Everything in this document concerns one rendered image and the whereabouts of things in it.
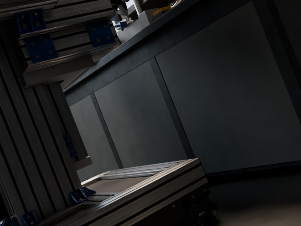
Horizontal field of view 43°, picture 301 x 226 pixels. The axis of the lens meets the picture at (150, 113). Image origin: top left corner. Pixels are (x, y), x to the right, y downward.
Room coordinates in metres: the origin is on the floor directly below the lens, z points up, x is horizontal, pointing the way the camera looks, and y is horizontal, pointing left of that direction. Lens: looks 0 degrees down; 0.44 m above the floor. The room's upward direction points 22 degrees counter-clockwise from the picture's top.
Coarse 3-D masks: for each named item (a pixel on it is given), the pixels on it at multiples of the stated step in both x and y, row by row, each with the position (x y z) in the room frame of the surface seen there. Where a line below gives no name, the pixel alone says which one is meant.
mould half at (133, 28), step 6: (180, 0) 1.97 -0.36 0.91; (174, 6) 1.96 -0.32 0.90; (144, 12) 1.80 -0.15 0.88; (150, 12) 1.81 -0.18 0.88; (144, 18) 1.81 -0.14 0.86; (150, 18) 1.80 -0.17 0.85; (132, 24) 1.89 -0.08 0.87; (138, 24) 1.85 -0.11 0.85; (144, 24) 1.82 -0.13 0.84; (120, 30) 1.97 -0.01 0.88; (126, 30) 1.93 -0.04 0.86; (132, 30) 1.90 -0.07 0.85; (138, 30) 1.86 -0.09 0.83; (120, 36) 1.98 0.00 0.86; (126, 36) 1.95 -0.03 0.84
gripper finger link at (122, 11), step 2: (118, 6) 1.91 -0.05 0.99; (120, 6) 1.92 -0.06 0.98; (122, 6) 1.92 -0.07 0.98; (120, 8) 1.91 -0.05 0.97; (122, 8) 1.92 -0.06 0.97; (118, 10) 1.90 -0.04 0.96; (120, 10) 1.91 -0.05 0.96; (122, 10) 1.91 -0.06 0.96; (124, 10) 1.91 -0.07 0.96; (126, 10) 1.91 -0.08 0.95; (118, 12) 1.89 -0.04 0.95; (120, 12) 1.90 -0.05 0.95; (122, 12) 1.91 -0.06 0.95; (124, 12) 1.91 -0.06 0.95; (126, 12) 1.91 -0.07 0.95; (120, 14) 1.90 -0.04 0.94; (122, 14) 1.90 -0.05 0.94; (124, 14) 1.91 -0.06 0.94; (126, 14) 1.91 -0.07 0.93; (128, 14) 1.92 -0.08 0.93; (126, 16) 1.92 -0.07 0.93; (128, 16) 1.92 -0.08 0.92; (126, 18) 1.92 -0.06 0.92; (128, 18) 1.92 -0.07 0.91; (128, 20) 1.92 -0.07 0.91
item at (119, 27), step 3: (129, 18) 1.94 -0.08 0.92; (120, 21) 1.96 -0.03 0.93; (123, 21) 1.94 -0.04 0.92; (126, 21) 1.93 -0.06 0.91; (129, 21) 1.94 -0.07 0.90; (117, 24) 1.92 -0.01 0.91; (120, 24) 1.91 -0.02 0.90; (123, 24) 1.92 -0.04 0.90; (126, 24) 1.93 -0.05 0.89; (117, 27) 1.93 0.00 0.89; (120, 27) 1.91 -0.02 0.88; (123, 27) 1.93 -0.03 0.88; (126, 27) 1.94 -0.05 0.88
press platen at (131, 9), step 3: (141, 0) 2.97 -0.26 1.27; (144, 0) 2.94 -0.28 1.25; (147, 0) 2.94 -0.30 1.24; (141, 3) 2.98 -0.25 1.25; (144, 3) 2.97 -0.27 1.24; (132, 6) 3.07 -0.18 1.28; (129, 9) 3.10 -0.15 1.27; (132, 9) 3.08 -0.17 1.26; (135, 9) 3.05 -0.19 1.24; (129, 12) 3.11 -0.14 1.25; (132, 12) 3.09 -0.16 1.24; (120, 15) 3.21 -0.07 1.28; (123, 15) 3.18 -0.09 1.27; (129, 15) 3.15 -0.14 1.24; (123, 18) 3.19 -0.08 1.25
